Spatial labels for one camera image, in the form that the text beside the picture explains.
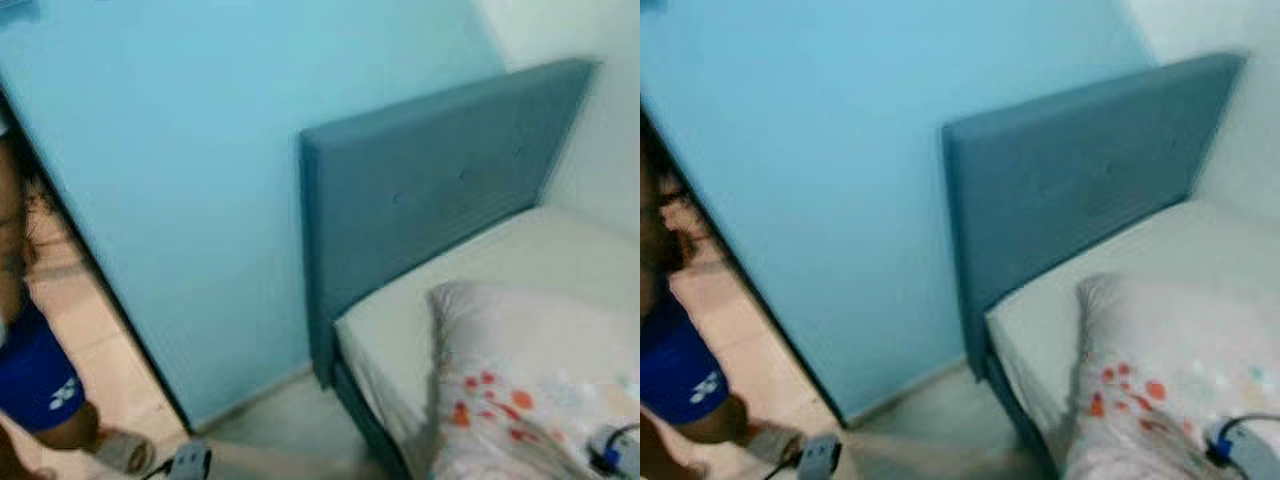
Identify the pale pink floral print pillow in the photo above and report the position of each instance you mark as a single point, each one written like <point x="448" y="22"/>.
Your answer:
<point x="1170" y="330"/>
<point x="520" y="340"/>

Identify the person in blue shorts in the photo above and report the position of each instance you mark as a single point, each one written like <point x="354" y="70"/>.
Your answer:
<point x="35" y="370"/>
<point x="675" y="365"/>

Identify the mattress with off-white sheet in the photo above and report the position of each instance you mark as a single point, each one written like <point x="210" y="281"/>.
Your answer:
<point x="1150" y="250"/>
<point x="500" y="260"/>

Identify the blue grey upholstered headboard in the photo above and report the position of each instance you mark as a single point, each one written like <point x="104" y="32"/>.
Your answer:
<point x="430" y="190"/>
<point x="1080" y="180"/>

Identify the blue grey bed frame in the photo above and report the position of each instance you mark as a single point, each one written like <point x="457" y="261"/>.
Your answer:
<point x="365" y="420"/>
<point x="1015" y="420"/>

